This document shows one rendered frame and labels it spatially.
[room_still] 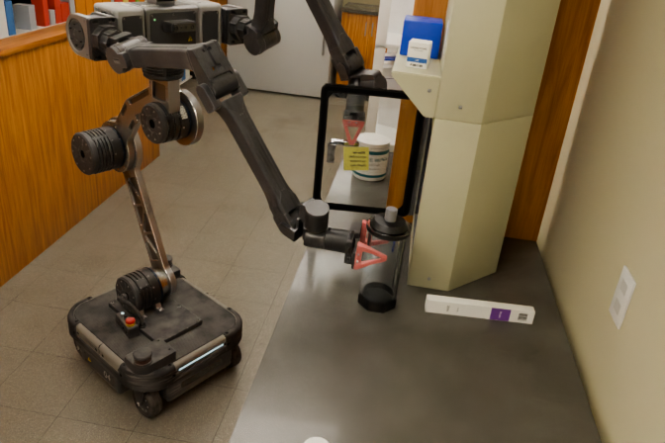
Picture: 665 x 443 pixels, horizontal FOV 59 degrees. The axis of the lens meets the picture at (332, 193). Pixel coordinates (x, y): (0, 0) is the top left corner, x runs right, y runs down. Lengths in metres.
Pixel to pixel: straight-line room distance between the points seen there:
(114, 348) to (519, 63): 1.81
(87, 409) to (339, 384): 1.52
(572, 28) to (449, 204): 0.61
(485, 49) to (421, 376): 0.73
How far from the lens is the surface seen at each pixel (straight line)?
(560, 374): 1.47
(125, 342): 2.53
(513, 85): 1.48
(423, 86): 1.41
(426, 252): 1.57
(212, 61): 1.45
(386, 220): 1.40
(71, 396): 2.71
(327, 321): 1.45
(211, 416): 2.53
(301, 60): 6.52
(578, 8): 1.79
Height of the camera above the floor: 1.82
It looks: 25 degrees down
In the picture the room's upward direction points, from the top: 5 degrees clockwise
